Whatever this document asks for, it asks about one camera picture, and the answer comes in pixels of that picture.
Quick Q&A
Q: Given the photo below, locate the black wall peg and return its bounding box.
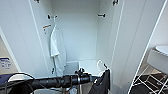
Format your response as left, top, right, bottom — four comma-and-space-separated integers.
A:
96, 13, 107, 18
46, 13, 58, 20

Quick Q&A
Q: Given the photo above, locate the blue white wall sign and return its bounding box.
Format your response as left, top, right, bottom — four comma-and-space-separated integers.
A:
0, 57, 14, 70

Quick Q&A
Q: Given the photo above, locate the white wire rack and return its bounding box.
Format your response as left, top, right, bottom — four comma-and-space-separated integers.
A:
131, 49, 168, 94

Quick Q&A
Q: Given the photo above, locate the round white high table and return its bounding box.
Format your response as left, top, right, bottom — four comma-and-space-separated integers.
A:
153, 45, 168, 58

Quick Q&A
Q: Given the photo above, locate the white wardrobe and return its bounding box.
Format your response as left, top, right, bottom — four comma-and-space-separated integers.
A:
28, 0, 128, 94

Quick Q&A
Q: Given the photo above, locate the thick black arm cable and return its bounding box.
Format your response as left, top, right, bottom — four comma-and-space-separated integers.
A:
3, 72, 36, 94

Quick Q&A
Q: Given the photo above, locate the white wardrobe door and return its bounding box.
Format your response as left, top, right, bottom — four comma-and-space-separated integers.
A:
109, 0, 168, 94
0, 0, 54, 94

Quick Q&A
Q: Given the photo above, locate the blue cloth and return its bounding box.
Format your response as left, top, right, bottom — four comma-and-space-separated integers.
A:
0, 73, 11, 84

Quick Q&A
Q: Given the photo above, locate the small orange label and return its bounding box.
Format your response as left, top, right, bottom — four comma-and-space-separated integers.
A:
42, 23, 53, 30

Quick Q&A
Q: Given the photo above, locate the white garment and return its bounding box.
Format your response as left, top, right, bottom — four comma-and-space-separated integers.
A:
49, 24, 68, 78

